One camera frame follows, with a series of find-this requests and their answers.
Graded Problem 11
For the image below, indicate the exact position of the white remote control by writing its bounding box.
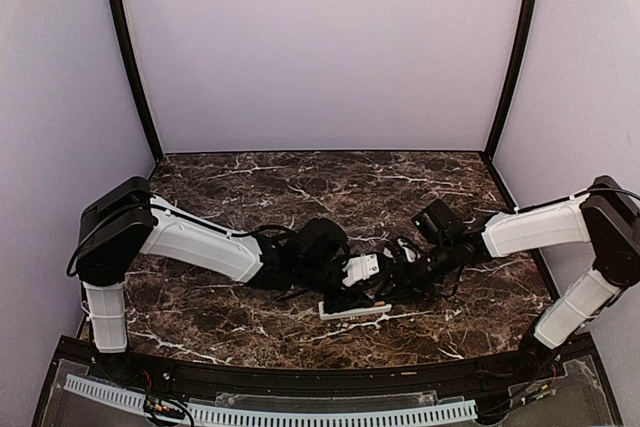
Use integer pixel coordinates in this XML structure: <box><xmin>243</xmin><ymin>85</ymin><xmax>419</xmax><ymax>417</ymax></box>
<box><xmin>318</xmin><ymin>301</ymin><xmax>392</xmax><ymax>321</ymax></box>

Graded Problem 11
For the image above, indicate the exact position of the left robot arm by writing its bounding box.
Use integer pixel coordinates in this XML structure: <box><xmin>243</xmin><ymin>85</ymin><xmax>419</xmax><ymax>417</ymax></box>
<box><xmin>66</xmin><ymin>176</ymin><xmax>380</xmax><ymax>383</ymax></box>

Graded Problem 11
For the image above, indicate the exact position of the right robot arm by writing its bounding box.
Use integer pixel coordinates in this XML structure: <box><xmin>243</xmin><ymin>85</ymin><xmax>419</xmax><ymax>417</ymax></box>
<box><xmin>377</xmin><ymin>176</ymin><xmax>639</xmax><ymax>381</ymax></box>

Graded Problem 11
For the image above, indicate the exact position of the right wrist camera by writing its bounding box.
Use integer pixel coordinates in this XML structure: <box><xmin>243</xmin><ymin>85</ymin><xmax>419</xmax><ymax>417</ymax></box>
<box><xmin>383</xmin><ymin>238</ymin><xmax>420</xmax><ymax>264</ymax></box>

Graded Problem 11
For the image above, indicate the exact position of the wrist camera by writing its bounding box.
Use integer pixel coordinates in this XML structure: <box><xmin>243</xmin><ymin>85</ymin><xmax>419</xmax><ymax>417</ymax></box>
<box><xmin>383</xmin><ymin>238</ymin><xmax>420</xmax><ymax>264</ymax></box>
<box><xmin>342</xmin><ymin>253</ymin><xmax>380</xmax><ymax>287</ymax></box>

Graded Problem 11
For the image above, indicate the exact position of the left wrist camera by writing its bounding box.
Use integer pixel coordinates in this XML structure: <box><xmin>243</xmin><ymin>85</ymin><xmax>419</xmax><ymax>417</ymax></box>
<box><xmin>342</xmin><ymin>253</ymin><xmax>380</xmax><ymax>287</ymax></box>

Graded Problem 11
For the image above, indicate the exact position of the black front rail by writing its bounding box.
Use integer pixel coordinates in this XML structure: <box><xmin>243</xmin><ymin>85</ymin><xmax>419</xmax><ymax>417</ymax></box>
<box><xmin>124</xmin><ymin>351</ymin><xmax>531</xmax><ymax>401</ymax></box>

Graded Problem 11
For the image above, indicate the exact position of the white slotted cable duct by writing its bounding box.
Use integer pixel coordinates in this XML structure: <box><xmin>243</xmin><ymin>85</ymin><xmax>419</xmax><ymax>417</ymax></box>
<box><xmin>64</xmin><ymin>374</ymin><xmax>477</xmax><ymax>426</ymax></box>

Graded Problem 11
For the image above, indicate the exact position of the right black frame post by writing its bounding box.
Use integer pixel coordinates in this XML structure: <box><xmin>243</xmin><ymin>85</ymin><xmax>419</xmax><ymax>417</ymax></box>
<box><xmin>483</xmin><ymin>0</ymin><xmax>536</xmax><ymax>164</ymax></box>

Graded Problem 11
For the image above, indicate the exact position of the black frame post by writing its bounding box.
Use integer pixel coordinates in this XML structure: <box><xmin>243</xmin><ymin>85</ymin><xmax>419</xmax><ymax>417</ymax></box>
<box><xmin>108</xmin><ymin>0</ymin><xmax>164</xmax><ymax>164</ymax></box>
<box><xmin>483</xmin><ymin>0</ymin><xmax>536</xmax><ymax>164</ymax></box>

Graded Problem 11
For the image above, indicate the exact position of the left black frame post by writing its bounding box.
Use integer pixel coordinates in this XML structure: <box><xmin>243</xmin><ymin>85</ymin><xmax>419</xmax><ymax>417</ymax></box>
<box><xmin>108</xmin><ymin>0</ymin><xmax>164</xmax><ymax>164</ymax></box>

